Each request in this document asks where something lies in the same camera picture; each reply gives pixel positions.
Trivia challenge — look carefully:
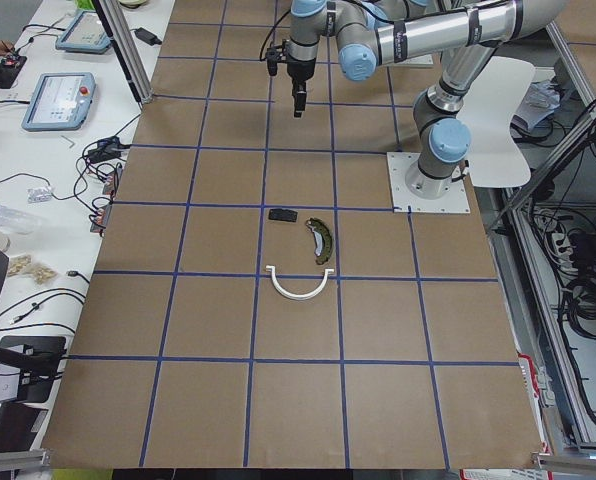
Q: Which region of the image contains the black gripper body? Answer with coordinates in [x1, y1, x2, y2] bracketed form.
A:
[287, 55, 314, 97]

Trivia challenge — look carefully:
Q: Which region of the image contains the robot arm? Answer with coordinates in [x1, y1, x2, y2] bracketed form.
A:
[266, 1, 567, 199]

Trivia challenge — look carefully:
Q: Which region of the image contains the black brake pad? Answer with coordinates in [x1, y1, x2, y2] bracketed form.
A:
[268, 208, 298, 223]

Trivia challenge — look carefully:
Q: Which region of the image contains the olive brake shoe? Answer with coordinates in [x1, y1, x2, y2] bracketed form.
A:
[305, 217, 333, 265]

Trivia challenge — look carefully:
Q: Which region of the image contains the white curved plastic part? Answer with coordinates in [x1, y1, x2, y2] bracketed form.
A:
[265, 264, 335, 301]

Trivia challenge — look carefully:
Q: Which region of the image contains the white chair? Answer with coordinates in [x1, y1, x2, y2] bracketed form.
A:
[457, 56, 535, 188]

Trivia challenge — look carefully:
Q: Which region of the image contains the far teach pendant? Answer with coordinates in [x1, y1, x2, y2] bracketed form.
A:
[55, 9, 111, 54]

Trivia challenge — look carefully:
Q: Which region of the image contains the teach pendant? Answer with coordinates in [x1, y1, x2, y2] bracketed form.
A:
[55, 9, 111, 54]
[21, 72, 96, 132]

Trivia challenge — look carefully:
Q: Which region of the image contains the near teach pendant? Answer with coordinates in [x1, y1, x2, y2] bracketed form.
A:
[21, 72, 96, 132]

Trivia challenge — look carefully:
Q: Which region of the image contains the plastic water bottle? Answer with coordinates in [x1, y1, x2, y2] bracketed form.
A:
[0, 204, 41, 235]

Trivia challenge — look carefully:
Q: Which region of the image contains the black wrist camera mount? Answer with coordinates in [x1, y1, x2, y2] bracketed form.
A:
[264, 43, 287, 77]

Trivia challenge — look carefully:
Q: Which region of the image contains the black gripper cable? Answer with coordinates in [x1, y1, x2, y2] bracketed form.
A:
[257, 9, 299, 76]

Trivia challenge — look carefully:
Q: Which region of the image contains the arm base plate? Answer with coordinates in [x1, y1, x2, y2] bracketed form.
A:
[387, 152, 470, 214]

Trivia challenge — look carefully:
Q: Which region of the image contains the aluminium frame post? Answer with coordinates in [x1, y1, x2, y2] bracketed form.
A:
[92, 0, 153, 105]

